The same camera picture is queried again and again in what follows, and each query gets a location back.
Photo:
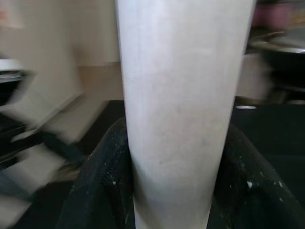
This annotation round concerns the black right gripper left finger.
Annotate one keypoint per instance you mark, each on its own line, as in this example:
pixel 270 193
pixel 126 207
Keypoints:
pixel 104 181

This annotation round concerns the white plastic table leg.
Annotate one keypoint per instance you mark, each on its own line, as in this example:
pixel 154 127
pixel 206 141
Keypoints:
pixel 178 95

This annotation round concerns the black tablecloth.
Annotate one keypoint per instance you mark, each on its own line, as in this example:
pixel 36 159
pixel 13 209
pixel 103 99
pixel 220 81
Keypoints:
pixel 274 133

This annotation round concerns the black round basin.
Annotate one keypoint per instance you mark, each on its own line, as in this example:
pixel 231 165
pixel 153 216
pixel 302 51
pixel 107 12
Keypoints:
pixel 286 64

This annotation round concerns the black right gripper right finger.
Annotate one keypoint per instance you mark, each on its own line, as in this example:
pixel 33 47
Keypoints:
pixel 250 190

